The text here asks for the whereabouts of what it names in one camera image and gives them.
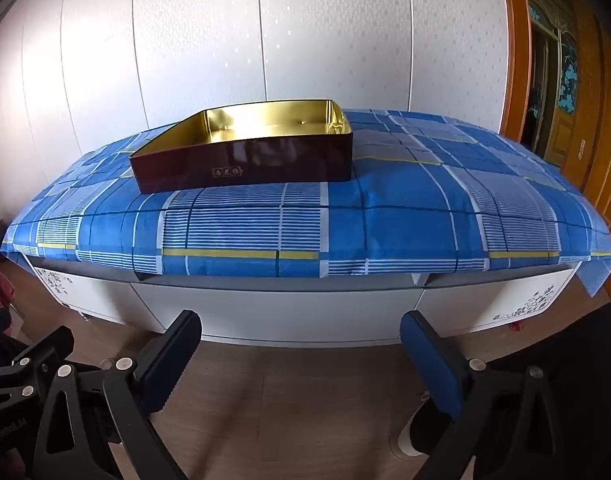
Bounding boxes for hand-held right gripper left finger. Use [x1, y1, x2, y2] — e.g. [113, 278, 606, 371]
[32, 310, 202, 480]

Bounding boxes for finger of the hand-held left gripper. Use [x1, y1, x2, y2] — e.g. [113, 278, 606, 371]
[0, 326, 75, 411]

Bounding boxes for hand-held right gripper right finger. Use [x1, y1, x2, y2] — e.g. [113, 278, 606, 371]
[400, 310, 581, 480]

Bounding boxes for dark red tin box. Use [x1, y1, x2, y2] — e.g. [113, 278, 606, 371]
[129, 100, 355, 195]

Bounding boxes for white floral drawer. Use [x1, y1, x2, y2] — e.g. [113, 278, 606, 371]
[414, 267, 579, 346]
[30, 257, 161, 333]

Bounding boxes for blue plaid bedsheet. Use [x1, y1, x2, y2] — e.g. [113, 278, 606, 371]
[0, 109, 611, 298]

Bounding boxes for wooden door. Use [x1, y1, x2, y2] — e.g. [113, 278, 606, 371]
[500, 0, 611, 221]

